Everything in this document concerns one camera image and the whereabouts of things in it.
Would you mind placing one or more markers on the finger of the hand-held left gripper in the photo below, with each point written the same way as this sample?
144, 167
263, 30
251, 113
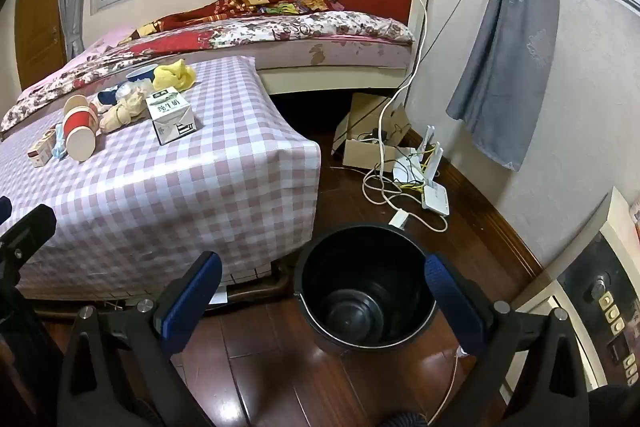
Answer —
30, 227
4, 208

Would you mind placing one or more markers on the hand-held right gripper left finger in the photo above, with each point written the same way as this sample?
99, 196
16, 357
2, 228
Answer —
192, 302

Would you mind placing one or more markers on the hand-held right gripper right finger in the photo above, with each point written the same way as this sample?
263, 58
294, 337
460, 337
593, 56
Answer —
452, 312

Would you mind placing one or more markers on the small red white box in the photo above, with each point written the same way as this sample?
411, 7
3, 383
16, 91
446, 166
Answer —
40, 152

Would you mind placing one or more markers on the light blue face mask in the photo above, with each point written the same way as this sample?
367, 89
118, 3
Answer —
59, 146

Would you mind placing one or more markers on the black plastic bucket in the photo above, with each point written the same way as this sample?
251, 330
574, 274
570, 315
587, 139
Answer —
365, 277

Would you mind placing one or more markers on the red white paper cup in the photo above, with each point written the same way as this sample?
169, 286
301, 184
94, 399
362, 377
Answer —
80, 132

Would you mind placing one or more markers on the cream knotted cloth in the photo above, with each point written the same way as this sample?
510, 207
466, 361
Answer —
122, 114

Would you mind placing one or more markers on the clear plastic bag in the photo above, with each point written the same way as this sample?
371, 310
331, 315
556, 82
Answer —
135, 88

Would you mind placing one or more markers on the white milk carton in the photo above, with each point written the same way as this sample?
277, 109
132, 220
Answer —
167, 119

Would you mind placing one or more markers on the plain blue paper cup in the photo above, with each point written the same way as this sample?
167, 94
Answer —
142, 74

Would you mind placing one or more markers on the yellow cloth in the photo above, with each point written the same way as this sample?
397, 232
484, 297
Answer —
172, 74

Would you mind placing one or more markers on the white power adapter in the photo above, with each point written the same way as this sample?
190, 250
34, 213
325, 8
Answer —
400, 219

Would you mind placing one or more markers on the table with checkered tablecloth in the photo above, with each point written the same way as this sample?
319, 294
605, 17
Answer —
175, 197

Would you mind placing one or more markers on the flat white router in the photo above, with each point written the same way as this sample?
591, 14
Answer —
435, 197

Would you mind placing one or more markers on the blue striped slipper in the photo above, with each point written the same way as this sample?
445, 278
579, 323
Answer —
405, 421

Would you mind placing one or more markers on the white cabinet with black front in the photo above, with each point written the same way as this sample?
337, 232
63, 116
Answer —
575, 277

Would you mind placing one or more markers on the white router with antennas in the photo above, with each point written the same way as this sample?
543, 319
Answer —
405, 169

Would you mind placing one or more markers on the open cardboard box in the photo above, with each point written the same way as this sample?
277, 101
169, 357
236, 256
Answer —
360, 152

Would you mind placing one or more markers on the brown wooden door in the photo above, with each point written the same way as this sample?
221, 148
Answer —
37, 22

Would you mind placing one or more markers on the pink sheet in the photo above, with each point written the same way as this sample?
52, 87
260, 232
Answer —
107, 42

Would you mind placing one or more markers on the large tied grey curtain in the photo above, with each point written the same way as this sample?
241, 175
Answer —
505, 57

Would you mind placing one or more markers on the bed with pink mattress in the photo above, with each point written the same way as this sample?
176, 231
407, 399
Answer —
350, 54

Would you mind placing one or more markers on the floral quilt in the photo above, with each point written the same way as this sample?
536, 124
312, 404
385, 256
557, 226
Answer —
320, 27

